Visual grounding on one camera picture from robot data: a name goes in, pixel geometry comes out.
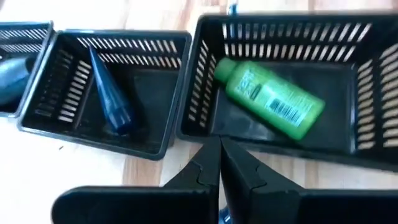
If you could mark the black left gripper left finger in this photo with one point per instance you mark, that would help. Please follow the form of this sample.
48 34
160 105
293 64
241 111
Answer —
155 205

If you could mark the green travel shampoo bottle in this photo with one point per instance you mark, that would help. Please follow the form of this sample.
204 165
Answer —
273 96

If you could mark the black slotted plastic basket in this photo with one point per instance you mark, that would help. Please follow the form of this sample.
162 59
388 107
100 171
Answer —
9 109
335 81
149 93

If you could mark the grey Dove roll-on deodorant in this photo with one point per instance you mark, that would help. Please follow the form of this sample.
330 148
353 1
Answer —
12 81

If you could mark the dark blue lotion tube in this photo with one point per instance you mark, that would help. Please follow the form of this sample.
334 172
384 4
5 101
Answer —
112 102

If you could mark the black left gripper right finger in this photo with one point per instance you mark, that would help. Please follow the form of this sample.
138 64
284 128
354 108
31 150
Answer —
280 205

